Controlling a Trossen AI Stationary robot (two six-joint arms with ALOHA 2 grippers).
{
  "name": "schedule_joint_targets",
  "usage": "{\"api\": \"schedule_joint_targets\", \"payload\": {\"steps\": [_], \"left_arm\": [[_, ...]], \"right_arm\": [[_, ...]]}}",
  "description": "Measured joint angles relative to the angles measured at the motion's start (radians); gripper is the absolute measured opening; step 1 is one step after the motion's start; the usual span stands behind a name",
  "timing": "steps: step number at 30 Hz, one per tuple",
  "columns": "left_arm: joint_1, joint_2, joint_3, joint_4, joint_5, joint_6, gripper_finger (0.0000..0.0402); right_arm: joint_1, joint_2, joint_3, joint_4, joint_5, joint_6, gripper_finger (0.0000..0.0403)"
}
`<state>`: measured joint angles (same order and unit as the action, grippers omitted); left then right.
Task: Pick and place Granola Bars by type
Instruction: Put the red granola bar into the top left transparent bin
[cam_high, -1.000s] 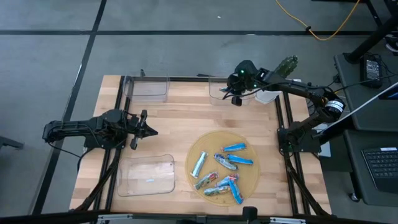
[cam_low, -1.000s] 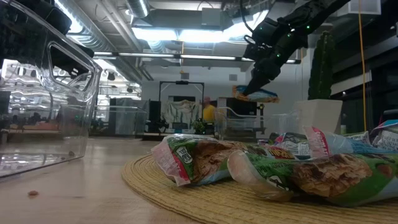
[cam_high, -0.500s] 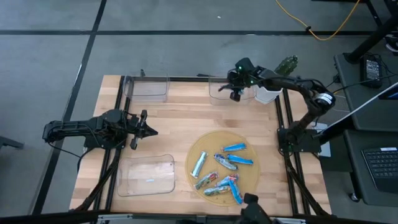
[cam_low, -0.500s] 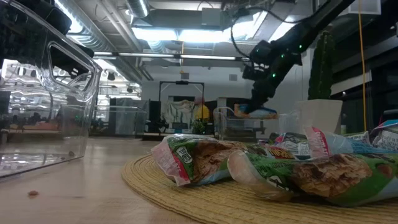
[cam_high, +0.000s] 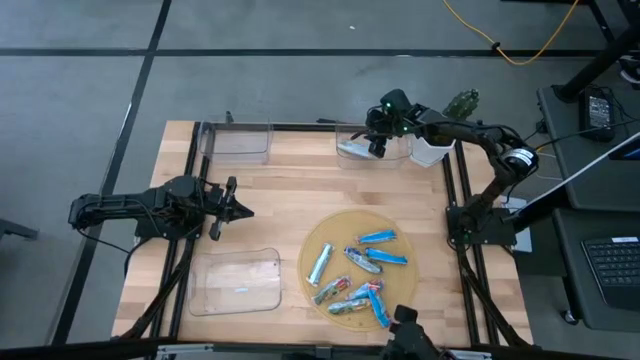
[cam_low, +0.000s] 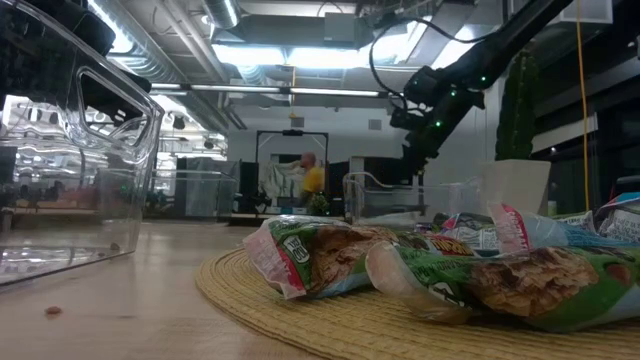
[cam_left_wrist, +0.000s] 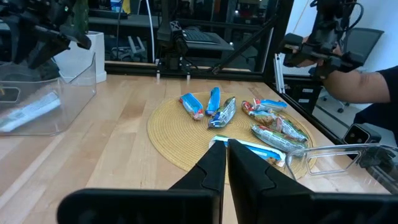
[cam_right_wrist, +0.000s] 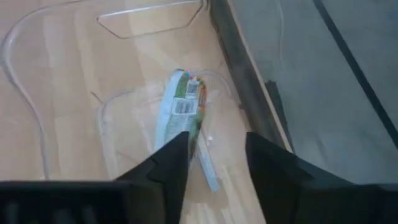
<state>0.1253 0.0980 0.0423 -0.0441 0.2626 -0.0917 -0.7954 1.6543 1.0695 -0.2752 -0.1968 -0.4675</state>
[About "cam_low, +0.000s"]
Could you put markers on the round woven yellow placemat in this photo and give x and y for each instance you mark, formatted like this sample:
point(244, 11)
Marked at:
point(350, 325)

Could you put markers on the white plant pot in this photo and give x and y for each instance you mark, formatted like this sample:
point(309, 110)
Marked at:
point(510, 185)

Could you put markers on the long horizontal light bar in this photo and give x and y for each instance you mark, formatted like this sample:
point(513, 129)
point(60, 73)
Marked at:
point(280, 90)

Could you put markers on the black metal station frame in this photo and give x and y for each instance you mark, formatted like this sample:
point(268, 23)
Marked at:
point(292, 133)

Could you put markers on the green cactus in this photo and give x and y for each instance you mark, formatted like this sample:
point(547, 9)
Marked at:
point(517, 120)

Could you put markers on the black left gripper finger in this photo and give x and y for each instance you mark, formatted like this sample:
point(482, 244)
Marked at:
point(110, 87)
point(107, 110)

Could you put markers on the silver ventilation duct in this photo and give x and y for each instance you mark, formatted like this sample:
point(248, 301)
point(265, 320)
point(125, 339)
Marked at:
point(222, 12)

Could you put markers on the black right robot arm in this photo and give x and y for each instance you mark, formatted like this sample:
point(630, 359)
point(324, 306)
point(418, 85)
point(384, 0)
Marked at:
point(500, 55)

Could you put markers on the black cabinet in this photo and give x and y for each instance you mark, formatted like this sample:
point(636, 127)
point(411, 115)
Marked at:
point(380, 170)

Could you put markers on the person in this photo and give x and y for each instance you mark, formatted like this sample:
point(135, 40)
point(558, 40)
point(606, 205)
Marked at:
point(314, 180)

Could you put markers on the clear plastic bin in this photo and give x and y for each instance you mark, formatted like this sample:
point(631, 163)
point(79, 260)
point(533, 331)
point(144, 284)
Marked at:
point(385, 200)
point(200, 200)
point(75, 200)

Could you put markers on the small green plant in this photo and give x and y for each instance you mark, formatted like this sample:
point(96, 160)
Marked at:
point(319, 204)

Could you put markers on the brown crumb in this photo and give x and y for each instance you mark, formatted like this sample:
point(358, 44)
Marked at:
point(52, 310)

